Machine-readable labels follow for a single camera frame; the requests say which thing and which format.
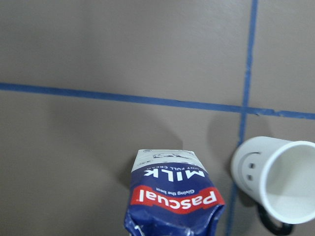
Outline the blue Pascual milk carton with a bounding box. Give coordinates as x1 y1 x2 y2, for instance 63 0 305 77
124 149 225 236

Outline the white smiley face mug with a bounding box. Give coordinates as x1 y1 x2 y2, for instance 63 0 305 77
230 136 315 236

